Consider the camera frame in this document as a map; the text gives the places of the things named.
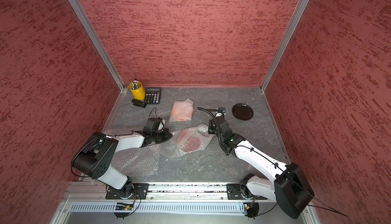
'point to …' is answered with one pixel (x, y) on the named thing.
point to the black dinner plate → (243, 111)
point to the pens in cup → (134, 84)
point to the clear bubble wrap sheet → (145, 162)
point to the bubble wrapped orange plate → (182, 110)
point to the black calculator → (152, 95)
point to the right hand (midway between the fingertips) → (211, 123)
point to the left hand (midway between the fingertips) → (172, 138)
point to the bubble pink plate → (193, 139)
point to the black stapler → (139, 103)
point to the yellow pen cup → (139, 93)
